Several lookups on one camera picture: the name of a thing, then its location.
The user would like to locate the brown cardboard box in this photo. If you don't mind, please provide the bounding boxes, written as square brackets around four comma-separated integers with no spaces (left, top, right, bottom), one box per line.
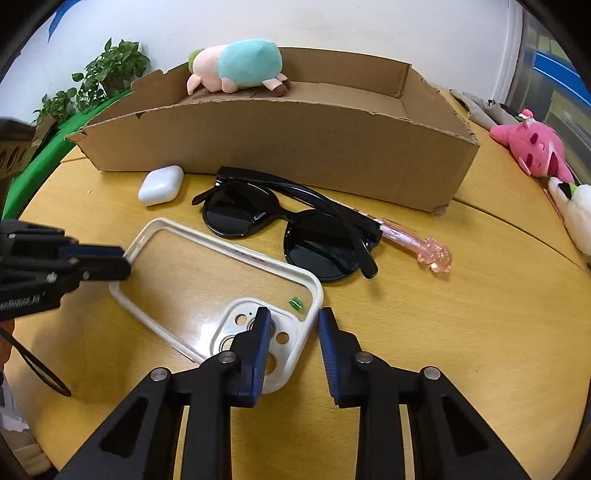
[66,46,481,214]

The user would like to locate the white plush toy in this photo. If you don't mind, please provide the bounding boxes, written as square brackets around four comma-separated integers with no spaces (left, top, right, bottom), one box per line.
[547,178,591,266]

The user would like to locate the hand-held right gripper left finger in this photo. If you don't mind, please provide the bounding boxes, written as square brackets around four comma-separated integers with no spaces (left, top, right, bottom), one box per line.
[55,307,273,480]

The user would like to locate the black sunglasses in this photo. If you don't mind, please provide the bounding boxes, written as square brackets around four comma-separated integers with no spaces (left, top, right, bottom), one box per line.
[191,166,384,283]

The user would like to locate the white earbuds case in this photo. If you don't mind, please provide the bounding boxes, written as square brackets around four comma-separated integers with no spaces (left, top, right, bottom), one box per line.
[137,165,185,206]

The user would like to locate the green potted plant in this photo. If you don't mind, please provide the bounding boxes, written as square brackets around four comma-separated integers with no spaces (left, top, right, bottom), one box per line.
[32,39,151,125]

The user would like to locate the white clear phone case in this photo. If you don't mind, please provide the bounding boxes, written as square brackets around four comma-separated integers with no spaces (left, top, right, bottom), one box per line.
[109,218,324,394]

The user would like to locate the blue striped glass partition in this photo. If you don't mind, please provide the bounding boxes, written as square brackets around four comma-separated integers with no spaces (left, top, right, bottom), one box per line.
[505,9,591,176]

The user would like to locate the grey cloth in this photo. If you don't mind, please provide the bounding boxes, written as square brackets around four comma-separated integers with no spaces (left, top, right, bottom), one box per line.
[450,88,522,127]

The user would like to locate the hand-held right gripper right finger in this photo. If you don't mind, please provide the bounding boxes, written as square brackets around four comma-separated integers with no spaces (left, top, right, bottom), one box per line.
[318,307,532,480]

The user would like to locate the pink transparent pen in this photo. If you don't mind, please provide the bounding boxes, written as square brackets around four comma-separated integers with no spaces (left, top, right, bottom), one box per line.
[342,210,452,274]

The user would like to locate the black wrist strap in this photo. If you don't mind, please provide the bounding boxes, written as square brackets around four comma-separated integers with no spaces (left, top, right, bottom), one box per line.
[0,332,72,398]

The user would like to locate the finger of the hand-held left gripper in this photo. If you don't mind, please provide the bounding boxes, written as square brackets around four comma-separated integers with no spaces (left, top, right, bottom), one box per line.
[58,242,126,262]
[46,256,133,297]

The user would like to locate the blue wall sticker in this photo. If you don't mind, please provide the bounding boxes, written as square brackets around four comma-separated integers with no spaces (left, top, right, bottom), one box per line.
[47,0,80,43]

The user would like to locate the teal and pink plush toy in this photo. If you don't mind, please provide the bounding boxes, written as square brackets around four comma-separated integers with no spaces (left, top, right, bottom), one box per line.
[186,39,291,97]

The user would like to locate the green board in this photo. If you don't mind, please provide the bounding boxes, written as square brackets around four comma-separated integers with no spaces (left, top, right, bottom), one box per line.
[0,88,134,217]

